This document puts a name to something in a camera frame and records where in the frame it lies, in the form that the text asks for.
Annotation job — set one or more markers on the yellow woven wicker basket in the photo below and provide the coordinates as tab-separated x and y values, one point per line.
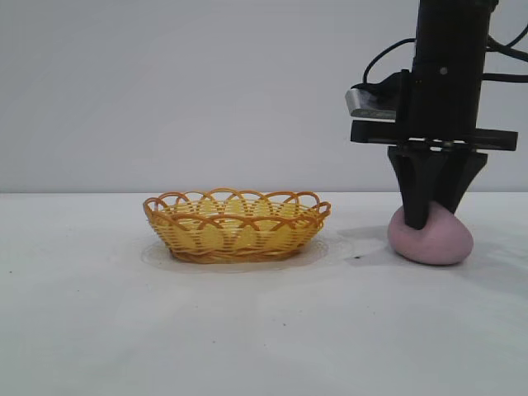
231	243

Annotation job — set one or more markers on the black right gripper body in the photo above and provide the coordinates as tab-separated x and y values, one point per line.
447	103

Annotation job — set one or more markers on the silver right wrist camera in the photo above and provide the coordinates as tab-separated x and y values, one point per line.
367	105

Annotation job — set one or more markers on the pink round bun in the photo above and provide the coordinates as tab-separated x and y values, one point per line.
441	243

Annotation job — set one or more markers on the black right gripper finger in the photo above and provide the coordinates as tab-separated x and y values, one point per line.
458	173
414	185

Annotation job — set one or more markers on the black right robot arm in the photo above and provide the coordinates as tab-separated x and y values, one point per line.
449	29

